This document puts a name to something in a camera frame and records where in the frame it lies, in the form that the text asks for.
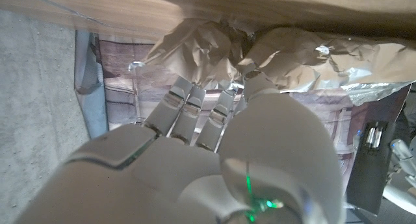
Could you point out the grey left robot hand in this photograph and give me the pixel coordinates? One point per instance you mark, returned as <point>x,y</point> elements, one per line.
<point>404,172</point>

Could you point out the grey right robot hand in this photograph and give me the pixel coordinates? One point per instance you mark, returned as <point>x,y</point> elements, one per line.
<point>195,178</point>

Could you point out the black TV remote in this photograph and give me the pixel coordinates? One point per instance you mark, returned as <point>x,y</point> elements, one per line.
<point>369,172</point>

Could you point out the aluminum foil sheet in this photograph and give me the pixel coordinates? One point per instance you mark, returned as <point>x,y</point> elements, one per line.
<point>308,61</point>

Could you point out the printed living room backdrop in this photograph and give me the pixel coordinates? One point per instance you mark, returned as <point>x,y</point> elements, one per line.
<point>123,81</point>

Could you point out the blue-grey backdrop pole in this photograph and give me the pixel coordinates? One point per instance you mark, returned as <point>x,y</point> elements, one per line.
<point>92,100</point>

